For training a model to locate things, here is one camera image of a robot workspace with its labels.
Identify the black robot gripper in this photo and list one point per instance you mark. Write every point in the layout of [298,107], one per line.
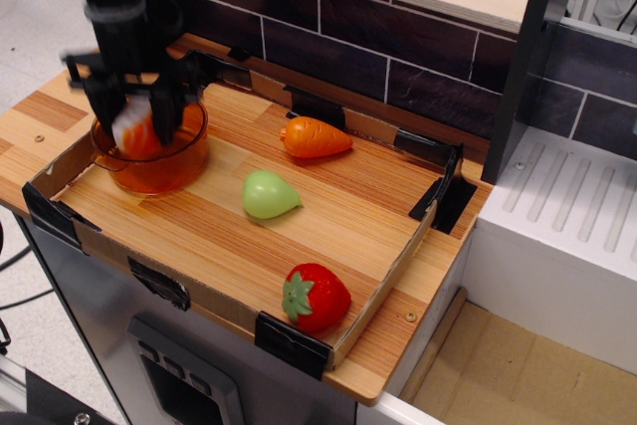
[131,59]

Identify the salmon sushi toy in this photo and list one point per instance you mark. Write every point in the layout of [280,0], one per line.
[133,131]

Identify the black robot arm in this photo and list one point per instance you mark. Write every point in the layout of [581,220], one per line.
[169,17]

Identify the orange transparent plastic pot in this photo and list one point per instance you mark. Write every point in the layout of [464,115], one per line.
[164,168]

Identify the cardboard fence with black tape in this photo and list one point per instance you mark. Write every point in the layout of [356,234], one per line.
[388,217]

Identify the green toy pear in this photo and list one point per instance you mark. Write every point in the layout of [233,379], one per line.
[267,195]

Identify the orange toy carrot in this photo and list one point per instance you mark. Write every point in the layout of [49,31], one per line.
[305,137]

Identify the grey toy oven front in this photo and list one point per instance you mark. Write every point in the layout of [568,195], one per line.
[187,388]

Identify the red toy strawberry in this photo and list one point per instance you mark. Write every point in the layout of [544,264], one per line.
[314,297]

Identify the white toy sink drainboard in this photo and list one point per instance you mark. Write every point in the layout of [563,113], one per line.
[554,247]

